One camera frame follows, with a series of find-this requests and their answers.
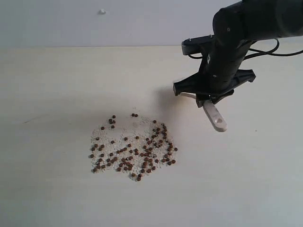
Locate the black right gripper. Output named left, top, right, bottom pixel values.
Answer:
left=173, top=37, right=256, bottom=104

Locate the white paint brush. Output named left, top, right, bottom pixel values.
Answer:
left=181, top=93, right=227, bottom=132

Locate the pile of brown pellets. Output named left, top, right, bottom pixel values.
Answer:
left=88, top=113, right=178, bottom=182

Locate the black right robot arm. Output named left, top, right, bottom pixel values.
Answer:
left=173, top=0, right=303, bottom=106

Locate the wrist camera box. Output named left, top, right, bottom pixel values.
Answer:
left=181, top=35, right=214, bottom=56

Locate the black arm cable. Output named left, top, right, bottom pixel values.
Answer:
left=189, top=39, right=303, bottom=60

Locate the white wall plug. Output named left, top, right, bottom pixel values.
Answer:
left=98, top=9, right=107, bottom=15

